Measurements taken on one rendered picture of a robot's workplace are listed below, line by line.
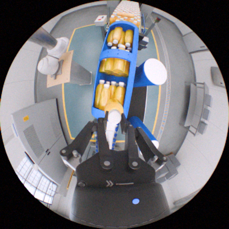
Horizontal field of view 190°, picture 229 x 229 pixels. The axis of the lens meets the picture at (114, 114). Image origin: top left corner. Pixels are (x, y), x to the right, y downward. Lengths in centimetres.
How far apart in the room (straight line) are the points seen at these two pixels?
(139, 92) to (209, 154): 346
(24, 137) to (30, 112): 48
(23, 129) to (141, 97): 242
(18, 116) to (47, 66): 105
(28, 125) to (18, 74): 185
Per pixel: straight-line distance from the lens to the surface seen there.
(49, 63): 76
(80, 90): 182
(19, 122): 156
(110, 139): 93
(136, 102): 161
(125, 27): 85
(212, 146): 344
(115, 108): 24
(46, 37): 60
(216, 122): 330
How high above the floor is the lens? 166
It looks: 72 degrees down
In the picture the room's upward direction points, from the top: 176 degrees clockwise
